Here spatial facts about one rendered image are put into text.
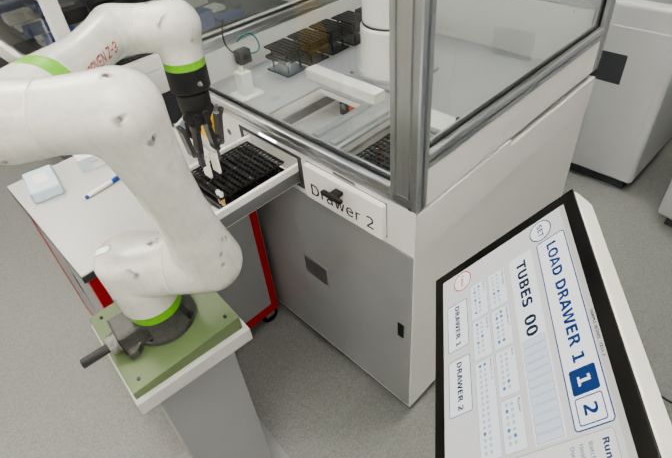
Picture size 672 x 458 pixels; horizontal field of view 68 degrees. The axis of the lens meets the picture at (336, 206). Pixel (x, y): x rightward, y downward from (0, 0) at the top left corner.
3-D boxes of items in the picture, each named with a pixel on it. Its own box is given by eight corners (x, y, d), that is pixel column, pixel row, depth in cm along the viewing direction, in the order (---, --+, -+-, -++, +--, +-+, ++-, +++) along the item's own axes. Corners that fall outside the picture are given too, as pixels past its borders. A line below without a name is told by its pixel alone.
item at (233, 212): (209, 240, 130) (203, 222, 126) (160, 200, 145) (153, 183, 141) (320, 170, 150) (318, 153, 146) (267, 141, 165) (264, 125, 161)
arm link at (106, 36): (94, 117, 84) (69, 52, 78) (27, 121, 85) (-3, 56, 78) (156, 46, 113) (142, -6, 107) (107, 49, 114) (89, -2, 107)
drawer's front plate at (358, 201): (382, 240, 127) (381, 207, 120) (306, 195, 144) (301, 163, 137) (386, 237, 128) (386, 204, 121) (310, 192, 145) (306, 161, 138)
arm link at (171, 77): (179, 78, 105) (216, 63, 110) (152, 64, 112) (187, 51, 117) (186, 104, 109) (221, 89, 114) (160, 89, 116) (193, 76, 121)
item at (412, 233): (414, 258, 124) (416, 214, 115) (193, 126, 183) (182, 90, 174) (586, 107, 172) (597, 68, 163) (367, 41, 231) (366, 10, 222)
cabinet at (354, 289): (411, 420, 174) (417, 261, 123) (237, 275, 234) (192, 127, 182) (545, 268, 223) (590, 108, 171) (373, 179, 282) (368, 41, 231)
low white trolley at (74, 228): (164, 417, 182) (81, 276, 134) (92, 323, 218) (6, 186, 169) (285, 320, 212) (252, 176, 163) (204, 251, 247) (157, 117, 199)
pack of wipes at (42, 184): (66, 193, 164) (60, 182, 161) (35, 205, 160) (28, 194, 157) (55, 173, 173) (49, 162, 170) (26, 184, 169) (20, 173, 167)
